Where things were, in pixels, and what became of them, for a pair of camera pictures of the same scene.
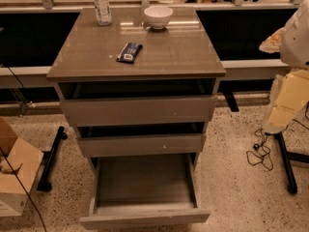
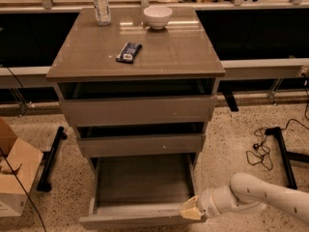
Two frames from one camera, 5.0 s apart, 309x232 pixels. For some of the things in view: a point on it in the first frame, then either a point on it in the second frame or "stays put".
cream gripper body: (295, 43) -> (206, 203)
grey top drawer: (138, 102) stays put
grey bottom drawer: (143, 191) stays put
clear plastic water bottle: (102, 8) stays put
